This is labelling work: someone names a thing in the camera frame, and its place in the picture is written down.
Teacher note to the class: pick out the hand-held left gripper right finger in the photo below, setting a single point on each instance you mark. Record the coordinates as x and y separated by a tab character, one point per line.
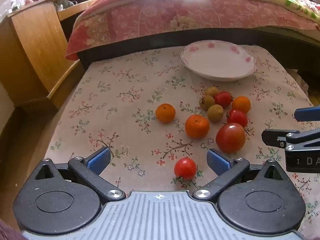
218	161

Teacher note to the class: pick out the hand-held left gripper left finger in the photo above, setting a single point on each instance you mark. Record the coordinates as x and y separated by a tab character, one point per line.
98	161

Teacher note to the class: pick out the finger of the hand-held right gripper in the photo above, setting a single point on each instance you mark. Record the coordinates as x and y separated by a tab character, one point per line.
275	137
307	113

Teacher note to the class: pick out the large red tomato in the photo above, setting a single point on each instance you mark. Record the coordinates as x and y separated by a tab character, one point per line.
230	138

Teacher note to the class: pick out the small red tomato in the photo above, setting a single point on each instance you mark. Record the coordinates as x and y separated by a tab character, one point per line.
185	168
223	99
236	117

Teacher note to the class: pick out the orange mandarin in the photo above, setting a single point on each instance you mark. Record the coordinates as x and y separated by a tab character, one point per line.
197	126
241	104
165	113

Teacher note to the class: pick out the small tan kiwi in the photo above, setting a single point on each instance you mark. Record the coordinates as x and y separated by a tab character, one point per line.
207	102
212	91
215	112

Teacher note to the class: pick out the white pink-flowered plate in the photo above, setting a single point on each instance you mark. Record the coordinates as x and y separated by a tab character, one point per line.
217	60

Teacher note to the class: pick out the beige floral tablecloth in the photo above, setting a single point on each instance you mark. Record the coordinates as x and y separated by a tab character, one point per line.
125	105

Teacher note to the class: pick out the maroon clothing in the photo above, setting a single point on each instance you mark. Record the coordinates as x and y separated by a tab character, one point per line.
6	231

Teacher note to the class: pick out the wooden nightstand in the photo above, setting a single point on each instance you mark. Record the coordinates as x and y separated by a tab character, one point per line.
32	42

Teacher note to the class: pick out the pink floral bedspread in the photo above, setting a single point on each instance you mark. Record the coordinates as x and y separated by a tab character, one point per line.
150	17

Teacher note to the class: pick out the grey cloth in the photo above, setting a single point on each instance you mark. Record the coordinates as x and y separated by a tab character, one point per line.
63	4

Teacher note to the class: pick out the clear plastic bag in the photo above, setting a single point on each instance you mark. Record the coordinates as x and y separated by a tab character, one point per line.
12	2

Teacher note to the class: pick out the dark bed frame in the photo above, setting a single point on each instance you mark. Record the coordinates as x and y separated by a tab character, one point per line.
125	46

